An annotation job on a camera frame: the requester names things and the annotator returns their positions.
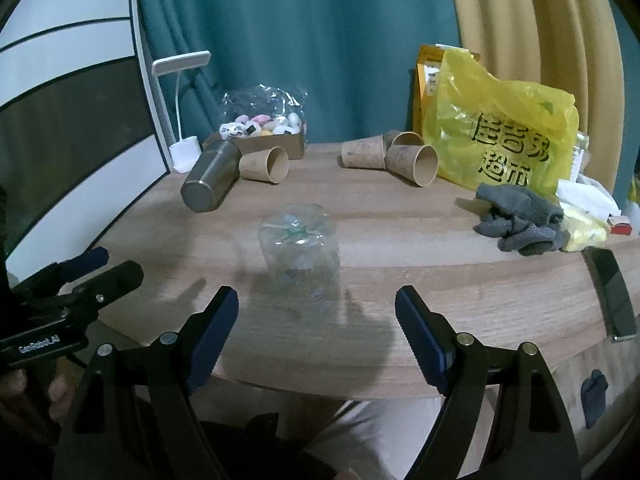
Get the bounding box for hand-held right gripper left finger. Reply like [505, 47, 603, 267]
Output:
[52, 285, 240, 480]

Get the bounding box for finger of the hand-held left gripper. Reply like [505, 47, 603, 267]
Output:
[64, 260, 144, 322]
[12, 246, 110, 302]

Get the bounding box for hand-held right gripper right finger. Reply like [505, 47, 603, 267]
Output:
[395, 285, 583, 480]

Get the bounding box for clear plastic bottle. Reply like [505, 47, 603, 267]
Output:
[258, 203, 342, 319]

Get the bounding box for brown paper cup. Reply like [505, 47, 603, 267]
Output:
[384, 143, 440, 188]
[382, 130, 424, 149]
[341, 135, 389, 170]
[238, 146, 290, 184]

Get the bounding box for person's left hand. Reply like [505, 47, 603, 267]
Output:
[0, 367, 75, 413]

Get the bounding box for person's light trousers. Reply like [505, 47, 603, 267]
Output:
[300, 399, 443, 480]

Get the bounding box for white and dark striped panel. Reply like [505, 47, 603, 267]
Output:
[0, 0, 173, 273]

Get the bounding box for steel tumbler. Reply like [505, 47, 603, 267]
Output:
[180, 139, 242, 213]

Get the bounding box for grey knit gloves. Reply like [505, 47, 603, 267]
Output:
[473, 182, 572, 257]

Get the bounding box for white desk lamp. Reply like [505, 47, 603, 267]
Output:
[151, 50, 212, 174]

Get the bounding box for dark blue sock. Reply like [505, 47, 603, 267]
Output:
[579, 369, 610, 431]

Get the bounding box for black smartphone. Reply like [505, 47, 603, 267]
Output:
[581, 246, 639, 344]

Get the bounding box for yellow packet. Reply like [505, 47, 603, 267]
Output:
[559, 199, 612, 254]

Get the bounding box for cardboard box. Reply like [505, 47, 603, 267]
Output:
[201, 127, 307, 161]

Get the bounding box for pile of wrapped candies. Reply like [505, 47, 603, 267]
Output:
[219, 113, 304, 139]

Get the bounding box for white crumpled paper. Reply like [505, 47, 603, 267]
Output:
[554, 176, 622, 217]

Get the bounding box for yellow plastic bag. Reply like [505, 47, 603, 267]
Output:
[421, 48, 581, 193]

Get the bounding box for clear plastic bag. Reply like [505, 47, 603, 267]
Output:
[220, 85, 309, 137]

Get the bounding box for orange carton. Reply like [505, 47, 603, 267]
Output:
[412, 43, 482, 134]

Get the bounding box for teal curtain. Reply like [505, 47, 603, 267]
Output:
[136, 0, 463, 147]

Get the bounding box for yellow curtain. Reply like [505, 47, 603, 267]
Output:
[444, 0, 618, 198]

